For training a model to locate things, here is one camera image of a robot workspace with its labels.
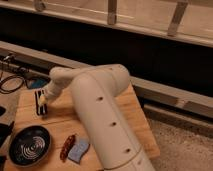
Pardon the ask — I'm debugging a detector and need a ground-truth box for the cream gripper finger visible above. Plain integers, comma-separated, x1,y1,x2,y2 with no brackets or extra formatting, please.
39,94,47,106

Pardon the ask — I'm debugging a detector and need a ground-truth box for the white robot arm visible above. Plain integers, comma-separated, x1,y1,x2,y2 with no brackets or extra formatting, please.
39,64,155,171

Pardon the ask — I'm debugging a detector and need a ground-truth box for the blue box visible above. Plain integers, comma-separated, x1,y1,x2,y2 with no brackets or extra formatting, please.
29,79,48,89

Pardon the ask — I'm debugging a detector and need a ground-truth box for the black patterned plate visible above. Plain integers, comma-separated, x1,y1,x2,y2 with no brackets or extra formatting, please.
9,125,51,167

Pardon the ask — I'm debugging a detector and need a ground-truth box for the wooden board table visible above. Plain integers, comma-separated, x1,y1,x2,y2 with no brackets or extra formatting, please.
4,85,160,171

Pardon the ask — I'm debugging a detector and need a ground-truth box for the blue sponge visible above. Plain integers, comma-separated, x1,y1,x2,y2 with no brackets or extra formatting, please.
68,139,90,164

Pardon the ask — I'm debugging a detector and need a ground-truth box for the black coiled cable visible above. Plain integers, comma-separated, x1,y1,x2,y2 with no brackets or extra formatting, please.
0,74,27,95

